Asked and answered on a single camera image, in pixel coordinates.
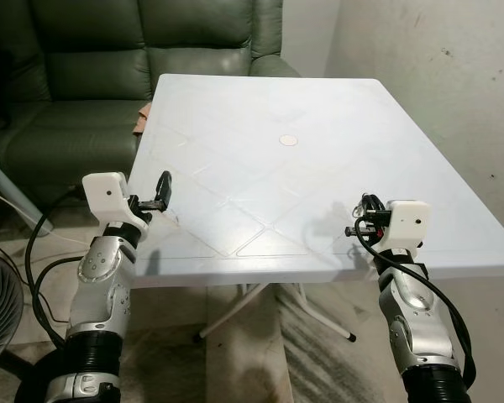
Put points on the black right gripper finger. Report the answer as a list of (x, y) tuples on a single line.
[(363, 204), (377, 201)]

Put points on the small brown cloth item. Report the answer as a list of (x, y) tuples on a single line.
[(143, 117)]

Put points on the dark green leather sofa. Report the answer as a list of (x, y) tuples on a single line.
[(92, 75)]

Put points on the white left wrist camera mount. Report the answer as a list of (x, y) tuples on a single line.
[(109, 197)]

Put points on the white plastic table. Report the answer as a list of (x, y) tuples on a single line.
[(277, 185)]

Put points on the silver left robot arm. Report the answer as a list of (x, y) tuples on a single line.
[(101, 285)]

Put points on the round beige table cap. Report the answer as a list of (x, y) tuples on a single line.
[(288, 140)]

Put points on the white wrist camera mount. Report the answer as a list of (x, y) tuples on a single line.
[(407, 222), (109, 197)]

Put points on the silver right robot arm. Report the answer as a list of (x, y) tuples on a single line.
[(416, 319)]

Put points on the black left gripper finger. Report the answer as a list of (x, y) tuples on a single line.
[(168, 186), (160, 191)]

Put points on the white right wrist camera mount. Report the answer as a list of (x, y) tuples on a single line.
[(407, 222)]

